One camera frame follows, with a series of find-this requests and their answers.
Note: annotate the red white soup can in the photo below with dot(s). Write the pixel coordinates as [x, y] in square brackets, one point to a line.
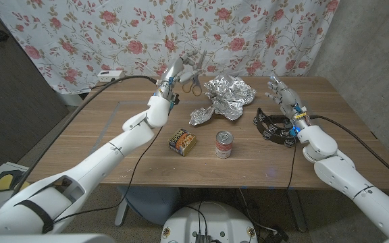
[224, 145]

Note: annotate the small black torso box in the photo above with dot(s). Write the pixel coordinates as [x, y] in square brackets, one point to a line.
[203, 238]

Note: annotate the yellow blue Spam box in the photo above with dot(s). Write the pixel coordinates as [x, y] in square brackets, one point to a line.
[182, 141]

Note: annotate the small crumpled aluminum foil piece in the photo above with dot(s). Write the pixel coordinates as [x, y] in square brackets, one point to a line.
[199, 116]

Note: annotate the grey table leg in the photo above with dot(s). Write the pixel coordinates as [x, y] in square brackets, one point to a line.
[297, 209]

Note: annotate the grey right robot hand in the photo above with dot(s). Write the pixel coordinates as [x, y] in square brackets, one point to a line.
[287, 98]

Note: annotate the black tambourine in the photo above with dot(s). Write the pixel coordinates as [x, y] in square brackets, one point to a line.
[272, 133]

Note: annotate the dark wooden door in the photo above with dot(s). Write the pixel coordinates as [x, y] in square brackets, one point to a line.
[12, 101]

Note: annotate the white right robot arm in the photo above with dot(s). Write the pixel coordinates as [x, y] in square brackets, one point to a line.
[350, 175]

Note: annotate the white power strip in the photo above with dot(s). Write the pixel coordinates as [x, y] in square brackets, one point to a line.
[108, 76]

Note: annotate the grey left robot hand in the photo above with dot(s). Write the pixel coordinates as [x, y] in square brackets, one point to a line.
[176, 71]

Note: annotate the white table leg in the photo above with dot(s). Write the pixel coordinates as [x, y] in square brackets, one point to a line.
[121, 211]

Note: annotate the black power adapter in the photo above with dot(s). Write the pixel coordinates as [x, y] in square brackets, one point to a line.
[277, 234]

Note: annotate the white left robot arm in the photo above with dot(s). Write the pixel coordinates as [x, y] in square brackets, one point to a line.
[96, 165]

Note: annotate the white robot torso base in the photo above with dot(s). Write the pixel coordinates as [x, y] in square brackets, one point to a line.
[211, 219]

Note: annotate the grey stool under table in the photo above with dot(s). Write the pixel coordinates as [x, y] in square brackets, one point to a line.
[154, 204]

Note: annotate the large crumpled aluminum foil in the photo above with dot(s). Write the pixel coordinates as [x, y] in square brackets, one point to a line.
[228, 94]

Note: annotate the floral backdrop cloth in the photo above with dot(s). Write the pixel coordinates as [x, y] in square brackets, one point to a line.
[113, 37]

